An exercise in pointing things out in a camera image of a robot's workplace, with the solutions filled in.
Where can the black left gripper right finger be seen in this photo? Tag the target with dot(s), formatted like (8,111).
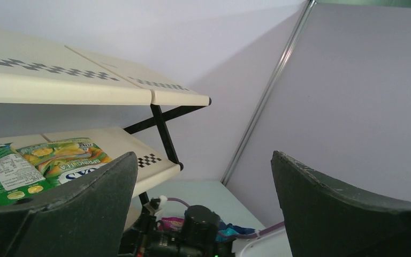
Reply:
(324,216)

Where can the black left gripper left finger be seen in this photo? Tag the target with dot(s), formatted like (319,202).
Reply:
(83,217)

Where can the magenta grape candy bag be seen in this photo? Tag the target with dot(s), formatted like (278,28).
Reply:
(170,224)

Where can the green candy bag nutrition side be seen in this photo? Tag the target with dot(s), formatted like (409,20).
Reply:
(18,178)

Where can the green Fox's candy bag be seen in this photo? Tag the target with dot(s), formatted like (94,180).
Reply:
(65,160)

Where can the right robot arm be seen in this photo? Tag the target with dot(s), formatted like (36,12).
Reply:
(199,235)

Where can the teal blue candy bag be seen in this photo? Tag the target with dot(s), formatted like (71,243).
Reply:
(229,231)

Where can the beige three-tier shelf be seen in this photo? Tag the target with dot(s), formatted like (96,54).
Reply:
(39,71)

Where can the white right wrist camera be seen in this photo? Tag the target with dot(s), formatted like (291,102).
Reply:
(156,204)

